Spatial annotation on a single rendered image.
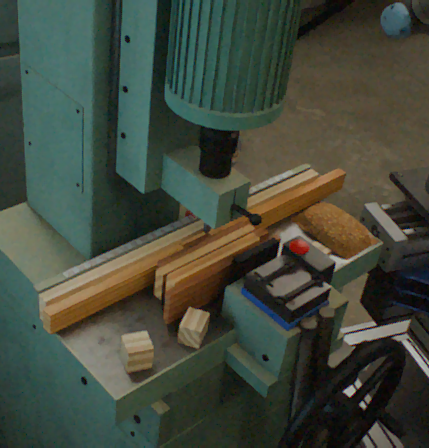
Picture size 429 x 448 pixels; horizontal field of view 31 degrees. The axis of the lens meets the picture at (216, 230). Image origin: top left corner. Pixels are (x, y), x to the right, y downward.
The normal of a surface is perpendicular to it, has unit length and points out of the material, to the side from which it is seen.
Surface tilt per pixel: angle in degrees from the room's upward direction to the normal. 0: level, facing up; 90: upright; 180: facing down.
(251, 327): 90
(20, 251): 0
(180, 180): 90
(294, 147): 0
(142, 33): 90
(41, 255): 0
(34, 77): 90
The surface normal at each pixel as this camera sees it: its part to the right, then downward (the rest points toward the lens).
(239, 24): 0.01, 0.62
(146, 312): 0.11, -0.78
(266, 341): -0.74, 0.36
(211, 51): -0.37, 0.55
